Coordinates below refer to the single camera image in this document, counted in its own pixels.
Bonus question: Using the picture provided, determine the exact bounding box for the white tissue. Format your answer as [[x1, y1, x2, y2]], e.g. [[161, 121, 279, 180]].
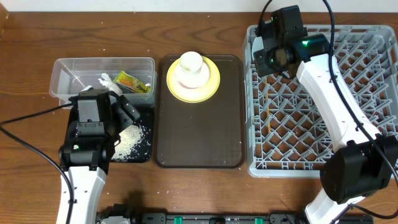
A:
[[98, 73, 123, 95]]

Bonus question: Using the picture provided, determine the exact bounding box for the wooden chopstick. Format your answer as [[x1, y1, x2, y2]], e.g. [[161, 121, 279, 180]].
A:
[[266, 106, 272, 133], [264, 77, 269, 110]]

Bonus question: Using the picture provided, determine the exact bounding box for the white rice pile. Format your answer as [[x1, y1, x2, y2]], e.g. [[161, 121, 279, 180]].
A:
[[111, 124, 152, 163]]

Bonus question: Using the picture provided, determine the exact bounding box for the green orange snack wrapper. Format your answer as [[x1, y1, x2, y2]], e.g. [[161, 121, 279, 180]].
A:
[[113, 71, 150, 93]]

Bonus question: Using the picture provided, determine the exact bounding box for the pink bowl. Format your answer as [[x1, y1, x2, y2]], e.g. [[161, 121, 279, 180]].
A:
[[175, 62, 210, 89]]

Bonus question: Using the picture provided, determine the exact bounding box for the white paper cup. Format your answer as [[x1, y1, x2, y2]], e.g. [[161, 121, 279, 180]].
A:
[[179, 51, 203, 72]]

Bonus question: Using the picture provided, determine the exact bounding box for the light blue bowl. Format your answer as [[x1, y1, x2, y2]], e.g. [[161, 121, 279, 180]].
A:
[[251, 37, 264, 61]]

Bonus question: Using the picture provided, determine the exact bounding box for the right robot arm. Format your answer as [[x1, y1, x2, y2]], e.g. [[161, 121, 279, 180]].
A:
[[244, 18, 397, 223]]

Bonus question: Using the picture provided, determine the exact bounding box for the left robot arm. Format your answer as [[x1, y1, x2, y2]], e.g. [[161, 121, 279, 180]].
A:
[[57, 88, 140, 223]]

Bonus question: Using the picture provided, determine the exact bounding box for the clear plastic waste bin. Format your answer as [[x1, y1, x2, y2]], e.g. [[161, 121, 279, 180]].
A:
[[49, 57, 157, 108]]

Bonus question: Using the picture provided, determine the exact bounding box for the grey dishwasher rack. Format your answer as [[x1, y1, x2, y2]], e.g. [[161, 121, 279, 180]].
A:
[[243, 25, 397, 178]]

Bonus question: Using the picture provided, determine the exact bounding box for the black plastic tray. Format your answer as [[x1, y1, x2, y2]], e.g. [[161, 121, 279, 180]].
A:
[[62, 105, 155, 164]]

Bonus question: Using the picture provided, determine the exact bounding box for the yellow plate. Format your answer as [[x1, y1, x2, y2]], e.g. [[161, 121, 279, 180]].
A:
[[166, 56, 221, 103]]

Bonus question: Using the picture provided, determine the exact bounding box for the dark brown serving tray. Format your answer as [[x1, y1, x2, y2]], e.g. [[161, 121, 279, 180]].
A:
[[154, 55, 246, 169]]

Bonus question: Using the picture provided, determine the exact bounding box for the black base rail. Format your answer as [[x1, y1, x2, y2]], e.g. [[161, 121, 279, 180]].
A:
[[96, 203, 307, 224]]

